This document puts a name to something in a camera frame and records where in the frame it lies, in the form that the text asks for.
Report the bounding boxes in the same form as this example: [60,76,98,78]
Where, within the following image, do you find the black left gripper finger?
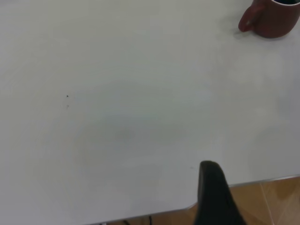
[194,160,247,225]

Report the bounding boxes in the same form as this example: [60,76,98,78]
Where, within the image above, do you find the red ceramic mug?
[238,0,300,38]

